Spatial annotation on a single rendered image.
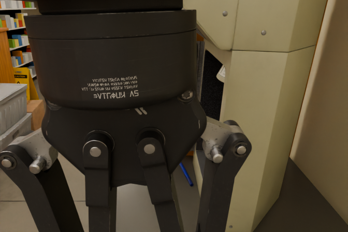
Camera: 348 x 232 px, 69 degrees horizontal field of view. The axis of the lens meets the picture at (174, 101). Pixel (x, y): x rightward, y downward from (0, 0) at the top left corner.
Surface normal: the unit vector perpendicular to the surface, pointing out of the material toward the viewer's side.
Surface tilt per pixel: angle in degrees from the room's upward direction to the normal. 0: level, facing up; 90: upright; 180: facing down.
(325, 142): 90
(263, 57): 90
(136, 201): 0
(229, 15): 90
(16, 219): 0
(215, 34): 90
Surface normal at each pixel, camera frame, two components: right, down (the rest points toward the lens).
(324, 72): -1.00, -0.03
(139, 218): 0.05, -0.94
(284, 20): 0.06, 0.36
